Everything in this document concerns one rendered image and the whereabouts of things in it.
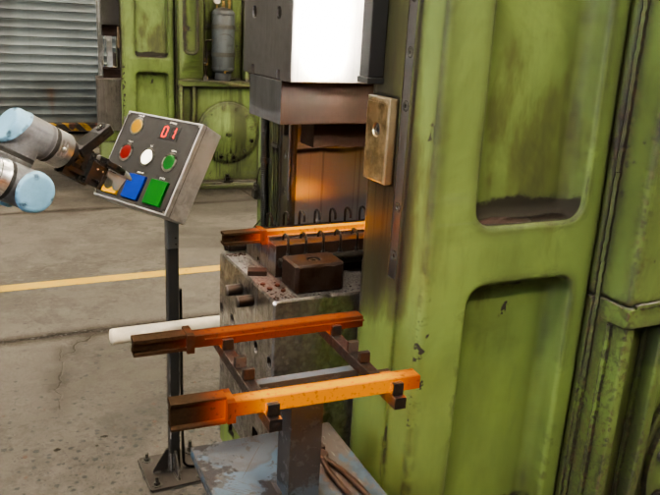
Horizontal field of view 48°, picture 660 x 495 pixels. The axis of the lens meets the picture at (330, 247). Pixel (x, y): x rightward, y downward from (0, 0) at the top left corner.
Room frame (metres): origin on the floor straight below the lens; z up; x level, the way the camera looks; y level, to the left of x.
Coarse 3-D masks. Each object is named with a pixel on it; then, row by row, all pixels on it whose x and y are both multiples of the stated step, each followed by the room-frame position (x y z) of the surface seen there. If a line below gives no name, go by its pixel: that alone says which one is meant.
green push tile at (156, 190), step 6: (150, 180) 2.04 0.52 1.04; (156, 180) 2.03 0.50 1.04; (150, 186) 2.03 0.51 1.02; (156, 186) 2.01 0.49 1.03; (162, 186) 2.00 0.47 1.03; (168, 186) 2.00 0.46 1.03; (150, 192) 2.01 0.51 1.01; (156, 192) 2.00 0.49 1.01; (162, 192) 1.99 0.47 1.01; (144, 198) 2.01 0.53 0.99; (150, 198) 2.00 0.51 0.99; (156, 198) 1.99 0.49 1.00; (162, 198) 1.98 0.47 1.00; (150, 204) 1.99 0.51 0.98; (156, 204) 1.97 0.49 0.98
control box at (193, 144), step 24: (144, 120) 2.20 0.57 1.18; (168, 120) 2.14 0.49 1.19; (120, 144) 2.20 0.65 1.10; (144, 144) 2.14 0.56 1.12; (168, 144) 2.09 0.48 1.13; (192, 144) 2.03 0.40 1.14; (216, 144) 2.09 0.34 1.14; (144, 168) 2.09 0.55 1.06; (192, 168) 2.03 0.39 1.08; (96, 192) 2.15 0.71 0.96; (120, 192) 2.09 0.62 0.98; (144, 192) 2.04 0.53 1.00; (168, 192) 1.98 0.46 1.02; (192, 192) 2.02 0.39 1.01; (168, 216) 1.96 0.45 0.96
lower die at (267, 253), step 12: (264, 228) 1.77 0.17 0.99; (360, 228) 1.78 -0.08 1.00; (276, 240) 1.67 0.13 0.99; (300, 240) 1.68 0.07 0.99; (312, 240) 1.68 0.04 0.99; (336, 240) 1.69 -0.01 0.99; (348, 240) 1.70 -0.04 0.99; (360, 240) 1.72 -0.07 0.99; (252, 252) 1.76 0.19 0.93; (264, 252) 1.68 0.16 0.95; (276, 252) 1.62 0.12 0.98; (300, 252) 1.65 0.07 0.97; (312, 252) 1.66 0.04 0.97; (264, 264) 1.68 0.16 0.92; (276, 264) 1.62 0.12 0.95; (348, 264) 1.70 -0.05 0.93; (360, 264) 1.72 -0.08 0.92; (276, 276) 1.62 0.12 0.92
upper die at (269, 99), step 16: (256, 80) 1.75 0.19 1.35; (272, 80) 1.67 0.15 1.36; (256, 96) 1.75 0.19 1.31; (272, 96) 1.66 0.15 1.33; (288, 96) 1.63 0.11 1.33; (304, 96) 1.64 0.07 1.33; (320, 96) 1.66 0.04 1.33; (336, 96) 1.68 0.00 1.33; (352, 96) 1.70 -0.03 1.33; (256, 112) 1.75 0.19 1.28; (272, 112) 1.66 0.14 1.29; (288, 112) 1.63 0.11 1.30; (304, 112) 1.65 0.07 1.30; (320, 112) 1.66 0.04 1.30; (336, 112) 1.68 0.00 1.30; (352, 112) 1.70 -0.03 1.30
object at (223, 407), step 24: (312, 384) 1.03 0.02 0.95; (336, 384) 1.04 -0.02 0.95; (360, 384) 1.04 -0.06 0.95; (384, 384) 1.06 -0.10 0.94; (408, 384) 1.08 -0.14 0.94; (192, 408) 0.95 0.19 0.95; (216, 408) 0.96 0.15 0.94; (240, 408) 0.97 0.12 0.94; (264, 408) 0.98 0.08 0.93; (288, 408) 1.00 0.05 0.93
